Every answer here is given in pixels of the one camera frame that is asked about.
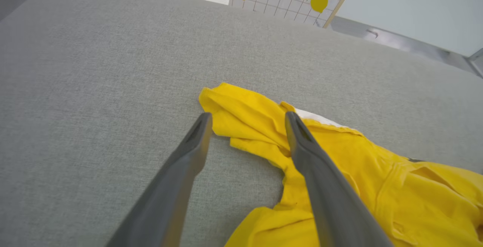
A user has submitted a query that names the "grey fabric sofa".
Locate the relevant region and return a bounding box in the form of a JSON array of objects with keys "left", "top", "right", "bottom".
[{"left": 0, "top": 0, "right": 483, "bottom": 247}]

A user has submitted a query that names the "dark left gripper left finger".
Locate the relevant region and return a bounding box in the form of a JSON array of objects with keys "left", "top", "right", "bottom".
[{"left": 106, "top": 112, "right": 213, "bottom": 247}]

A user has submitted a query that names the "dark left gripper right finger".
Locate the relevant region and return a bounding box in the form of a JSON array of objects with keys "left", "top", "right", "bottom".
[{"left": 285, "top": 111, "right": 394, "bottom": 247}]

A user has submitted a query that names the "yellow t-shirt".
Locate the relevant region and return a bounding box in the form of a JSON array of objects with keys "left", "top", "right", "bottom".
[{"left": 198, "top": 82, "right": 483, "bottom": 247}]

